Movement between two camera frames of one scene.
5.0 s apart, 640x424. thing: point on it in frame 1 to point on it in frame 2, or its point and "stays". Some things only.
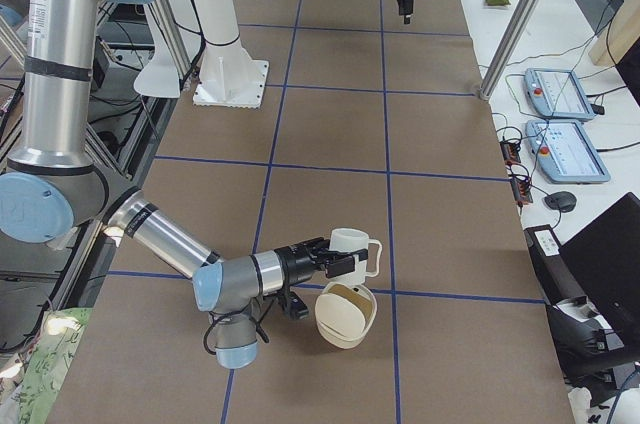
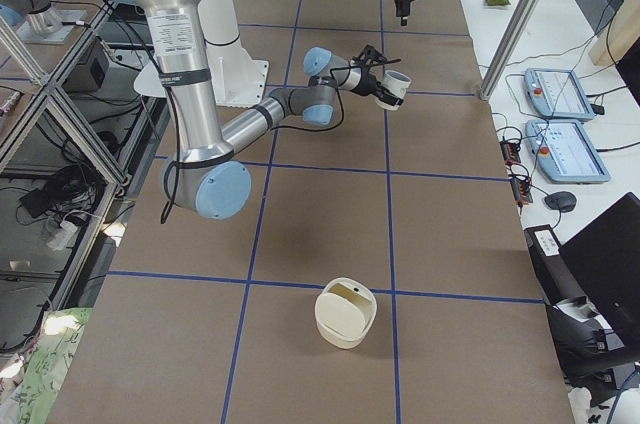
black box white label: (557, 281) stays
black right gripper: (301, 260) to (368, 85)
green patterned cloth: (60, 330) stays
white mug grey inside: (350, 239) to (396, 83)
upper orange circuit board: (511, 151) stays
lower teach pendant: (563, 153) stays
